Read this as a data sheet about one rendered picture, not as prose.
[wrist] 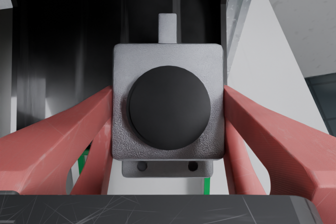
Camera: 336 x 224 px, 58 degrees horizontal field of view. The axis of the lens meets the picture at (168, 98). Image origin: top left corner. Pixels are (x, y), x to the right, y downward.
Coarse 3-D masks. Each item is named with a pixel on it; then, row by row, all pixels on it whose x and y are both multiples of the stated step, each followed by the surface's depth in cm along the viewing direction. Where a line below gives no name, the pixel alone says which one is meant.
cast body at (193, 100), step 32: (160, 32) 16; (128, 64) 12; (160, 64) 12; (192, 64) 12; (128, 96) 11; (160, 96) 11; (192, 96) 11; (128, 128) 11; (160, 128) 10; (192, 128) 10; (128, 160) 14; (160, 160) 14; (192, 160) 14
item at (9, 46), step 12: (0, 12) 28; (0, 24) 28; (0, 36) 29; (0, 48) 29; (0, 60) 29; (0, 72) 30; (0, 84) 30; (0, 96) 30; (0, 108) 31; (0, 120) 31; (0, 132) 32; (72, 180) 34
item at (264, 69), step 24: (264, 0) 70; (264, 24) 67; (240, 48) 64; (264, 48) 64; (288, 48) 64; (240, 72) 61; (264, 72) 61; (288, 72) 61; (264, 96) 59; (288, 96) 59; (312, 120) 56; (72, 168) 53; (216, 168) 52; (264, 168) 52; (216, 192) 51
